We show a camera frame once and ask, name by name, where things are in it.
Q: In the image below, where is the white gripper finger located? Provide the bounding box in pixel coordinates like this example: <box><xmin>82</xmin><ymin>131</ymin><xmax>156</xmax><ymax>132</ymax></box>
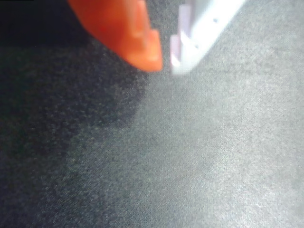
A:
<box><xmin>170</xmin><ymin>0</ymin><xmax>247</xmax><ymax>76</ymax></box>

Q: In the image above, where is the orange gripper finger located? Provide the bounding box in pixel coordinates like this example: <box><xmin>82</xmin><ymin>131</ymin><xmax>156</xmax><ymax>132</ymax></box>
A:
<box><xmin>67</xmin><ymin>0</ymin><xmax>164</xmax><ymax>73</ymax></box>

